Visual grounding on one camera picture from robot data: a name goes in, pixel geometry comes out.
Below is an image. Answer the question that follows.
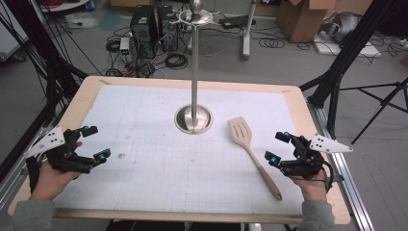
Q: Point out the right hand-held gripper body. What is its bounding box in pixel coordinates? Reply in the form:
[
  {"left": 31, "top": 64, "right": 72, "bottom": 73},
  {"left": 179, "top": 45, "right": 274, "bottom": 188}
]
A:
[{"left": 278, "top": 134, "right": 354, "bottom": 179}]

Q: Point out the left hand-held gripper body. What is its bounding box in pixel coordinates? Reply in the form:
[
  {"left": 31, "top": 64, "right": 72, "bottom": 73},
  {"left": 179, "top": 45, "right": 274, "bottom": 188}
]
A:
[{"left": 23, "top": 124, "right": 97, "bottom": 175}]

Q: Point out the wooden slotted spatula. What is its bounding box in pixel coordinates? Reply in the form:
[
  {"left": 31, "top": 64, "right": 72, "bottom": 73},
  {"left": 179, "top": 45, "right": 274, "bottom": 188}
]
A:
[{"left": 227, "top": 115, "right": 283, "bottom": 201}]

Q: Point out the metal utensil stand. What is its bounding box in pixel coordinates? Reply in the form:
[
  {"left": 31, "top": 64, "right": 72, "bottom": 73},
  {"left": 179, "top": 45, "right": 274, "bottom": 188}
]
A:
[{"left": 167, "top": 0, "right": 220, "bottom": 135}]

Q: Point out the person's right hand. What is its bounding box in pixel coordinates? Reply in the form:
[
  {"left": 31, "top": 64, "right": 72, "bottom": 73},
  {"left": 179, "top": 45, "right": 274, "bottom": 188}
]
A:
[{"left": 290, "top": 169, "right": 330, "bottom": 203}]

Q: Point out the person's left hand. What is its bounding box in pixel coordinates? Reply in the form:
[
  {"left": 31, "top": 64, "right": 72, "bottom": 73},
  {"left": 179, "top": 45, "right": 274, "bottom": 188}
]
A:
[{"left": 30, "top": 141, "right": 85, "bottom": 202}]

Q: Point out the white grid mat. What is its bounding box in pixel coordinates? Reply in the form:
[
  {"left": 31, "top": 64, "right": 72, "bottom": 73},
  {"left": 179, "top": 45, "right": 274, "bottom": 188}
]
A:
[{"left": 52, "top": 84, "right": 317, "bottom": 216}]

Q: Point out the small white electronic device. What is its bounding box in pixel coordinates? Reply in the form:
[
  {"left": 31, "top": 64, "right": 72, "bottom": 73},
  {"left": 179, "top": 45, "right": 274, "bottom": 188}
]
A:
[{"left": 119, "top": 37, "right": 131, "bottom": 56}]

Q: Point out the black tripod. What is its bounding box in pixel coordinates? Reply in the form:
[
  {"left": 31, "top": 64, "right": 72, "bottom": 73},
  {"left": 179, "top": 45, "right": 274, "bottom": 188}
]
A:
[{"left": 340, "top": 76, "right": 408, "bottom": 145}]

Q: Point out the white stand leg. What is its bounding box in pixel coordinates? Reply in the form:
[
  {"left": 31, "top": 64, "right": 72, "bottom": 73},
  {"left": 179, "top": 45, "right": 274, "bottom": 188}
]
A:
[{"left": 242, "top": 0, "right": 258, "bottom": 62}]

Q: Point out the large black computer tower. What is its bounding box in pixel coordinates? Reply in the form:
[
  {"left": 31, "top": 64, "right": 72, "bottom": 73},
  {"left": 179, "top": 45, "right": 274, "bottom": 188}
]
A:
[{"left": 129, "top": 5, "right": 158, "bottom": 60}]

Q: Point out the large cardboard box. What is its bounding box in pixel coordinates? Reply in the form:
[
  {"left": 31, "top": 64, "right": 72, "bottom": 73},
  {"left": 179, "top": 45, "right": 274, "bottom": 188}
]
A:
[{"left": 277, "top": 0, "right": 338, "bottom": 43}]

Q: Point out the white foam board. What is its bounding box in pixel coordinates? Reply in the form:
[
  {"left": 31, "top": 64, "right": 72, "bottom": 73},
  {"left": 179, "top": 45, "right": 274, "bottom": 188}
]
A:
[{"left": 313, "top": 32, "right": 383, "bottom": 59}]

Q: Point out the white cabinet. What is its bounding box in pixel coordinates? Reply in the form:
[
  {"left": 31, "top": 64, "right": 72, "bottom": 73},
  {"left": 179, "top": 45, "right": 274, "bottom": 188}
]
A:
[{"left": 0, "top": 0, "right": 30, "bottom": 62}]

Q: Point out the flat black box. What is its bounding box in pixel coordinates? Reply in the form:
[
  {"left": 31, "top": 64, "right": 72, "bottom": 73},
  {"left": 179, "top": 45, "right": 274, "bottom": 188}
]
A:
[{"left": 219, "top": 14, "right": 257, "bottom": 31}]

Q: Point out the grey headset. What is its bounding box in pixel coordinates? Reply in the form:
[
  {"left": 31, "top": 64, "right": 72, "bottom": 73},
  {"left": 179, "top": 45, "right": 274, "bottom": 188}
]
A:
[{"left": 320, "top": 12, "right": 362, "bottom": 43}]

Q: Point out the slim black computer tower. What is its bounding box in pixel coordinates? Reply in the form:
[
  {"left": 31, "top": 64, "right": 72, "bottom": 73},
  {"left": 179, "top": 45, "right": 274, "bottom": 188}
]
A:
[{"left": 157, "top": 5, "right": 179, "bottom": 52}]

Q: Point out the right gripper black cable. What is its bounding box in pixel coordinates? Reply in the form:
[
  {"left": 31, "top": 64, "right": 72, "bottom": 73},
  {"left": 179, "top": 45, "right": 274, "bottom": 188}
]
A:
[{"left": 320, "top": 160, "right": 337, "bottom": 193}]

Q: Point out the black wrist strap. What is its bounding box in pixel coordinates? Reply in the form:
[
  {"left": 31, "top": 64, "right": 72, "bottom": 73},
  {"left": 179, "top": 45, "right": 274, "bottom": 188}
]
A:
[{"left": 25, "top": 156, "right": 41, "bottom": 194}]

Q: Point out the aluminium rail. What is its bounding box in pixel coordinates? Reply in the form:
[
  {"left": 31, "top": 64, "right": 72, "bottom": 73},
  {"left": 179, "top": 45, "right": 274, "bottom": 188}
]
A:
[
  {"left": 306, "top": 102, "right": 376, "bottom": 231},
  {"left": 0, "top": 105, "right": 62, "bottom": 210}
]

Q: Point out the black frame with cables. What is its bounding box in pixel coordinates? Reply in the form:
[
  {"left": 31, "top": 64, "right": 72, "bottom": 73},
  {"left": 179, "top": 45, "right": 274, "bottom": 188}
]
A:
[{"left": 0, "top": 0, "right": 89, "bottom": 127}]

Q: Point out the thin coiled black cable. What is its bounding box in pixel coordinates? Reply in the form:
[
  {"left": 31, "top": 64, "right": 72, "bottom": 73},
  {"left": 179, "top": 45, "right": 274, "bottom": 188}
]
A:
[{"left": 259, "top": 38, "right": 286, "bottom": 49}]

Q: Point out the black frame strut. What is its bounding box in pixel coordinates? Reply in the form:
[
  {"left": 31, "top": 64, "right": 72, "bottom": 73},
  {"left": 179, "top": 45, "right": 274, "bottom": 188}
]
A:
[{"left": 299, "top": 0, "right": 408, "bottom": 140}]

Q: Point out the thick coiled black cable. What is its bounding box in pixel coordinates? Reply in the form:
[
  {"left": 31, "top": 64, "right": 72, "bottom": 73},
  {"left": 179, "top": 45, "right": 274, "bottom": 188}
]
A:
[{"left": 165, "top": 51, "right": 190, "bottom": 70}]

